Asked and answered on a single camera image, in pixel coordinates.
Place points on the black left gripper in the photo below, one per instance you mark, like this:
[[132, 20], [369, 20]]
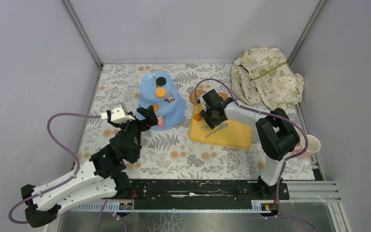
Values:
[[139, 122]]

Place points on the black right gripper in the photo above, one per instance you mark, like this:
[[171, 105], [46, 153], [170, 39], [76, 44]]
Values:
[[205, 114]]

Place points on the pink cake slice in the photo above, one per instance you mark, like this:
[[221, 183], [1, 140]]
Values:
[[160, 121]]

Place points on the orange flower cookie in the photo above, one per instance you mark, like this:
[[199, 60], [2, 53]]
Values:
[[155, 107]]

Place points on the light blue tongs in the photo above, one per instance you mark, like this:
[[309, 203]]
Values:
[[216, 130]]

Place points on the orange round cookie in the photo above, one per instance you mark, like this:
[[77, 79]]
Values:
[[197, 117]]

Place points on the woven rattan coaster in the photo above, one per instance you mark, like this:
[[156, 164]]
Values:
[[193, 96], [223, 95]]

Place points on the orange waffle cookie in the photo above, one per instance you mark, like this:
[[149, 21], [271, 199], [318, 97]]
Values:
[[160, 92]]

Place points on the star shaped cookie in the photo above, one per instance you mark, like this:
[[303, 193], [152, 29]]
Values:
[[169, 98]]

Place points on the yellow serving tray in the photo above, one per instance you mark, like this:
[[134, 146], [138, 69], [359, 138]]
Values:
[[236, 135]]

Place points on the blue three-tier cake stand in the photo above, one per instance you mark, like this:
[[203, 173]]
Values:
[[174, 112]]

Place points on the black round cookie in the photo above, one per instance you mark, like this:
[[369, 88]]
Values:
[[161, 81]]

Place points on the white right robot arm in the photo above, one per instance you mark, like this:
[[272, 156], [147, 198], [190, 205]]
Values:
[[278, 135]]

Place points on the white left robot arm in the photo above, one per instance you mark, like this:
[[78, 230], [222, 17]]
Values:
[[45, 202]]

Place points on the floral tablecloth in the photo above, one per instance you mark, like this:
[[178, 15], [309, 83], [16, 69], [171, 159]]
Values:
[[170, 154]]

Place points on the printed cloth bag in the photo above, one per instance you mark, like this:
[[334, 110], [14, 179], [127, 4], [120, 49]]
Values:
[[262, 74]]

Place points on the pink paper cup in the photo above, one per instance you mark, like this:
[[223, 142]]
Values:
[[314, 146]]

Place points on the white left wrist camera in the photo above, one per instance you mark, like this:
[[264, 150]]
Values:
[[117, 114]]

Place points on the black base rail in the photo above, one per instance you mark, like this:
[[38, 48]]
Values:
[[238, 189]]

